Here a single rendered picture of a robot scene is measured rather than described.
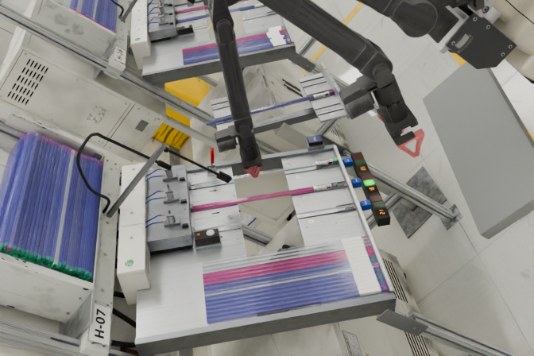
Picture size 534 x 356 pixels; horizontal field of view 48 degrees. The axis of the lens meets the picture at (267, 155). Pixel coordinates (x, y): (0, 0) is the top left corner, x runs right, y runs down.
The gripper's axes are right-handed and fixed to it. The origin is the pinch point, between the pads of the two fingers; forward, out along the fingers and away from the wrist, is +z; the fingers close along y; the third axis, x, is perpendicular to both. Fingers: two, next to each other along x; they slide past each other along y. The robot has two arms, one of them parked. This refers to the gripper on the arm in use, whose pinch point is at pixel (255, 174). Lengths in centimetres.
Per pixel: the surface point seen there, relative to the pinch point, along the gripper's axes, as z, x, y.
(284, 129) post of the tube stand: 6.9, 15.0, -28.6
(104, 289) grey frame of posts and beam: -12, -47, 44
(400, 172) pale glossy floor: 68, 68, -51
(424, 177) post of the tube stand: 60, 75, -36
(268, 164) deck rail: 3.7, 5.6, -7.5
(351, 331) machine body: 36, 19, 46
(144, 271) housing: -11, -36, 41
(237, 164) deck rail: 0.5, -5.2, -7.7
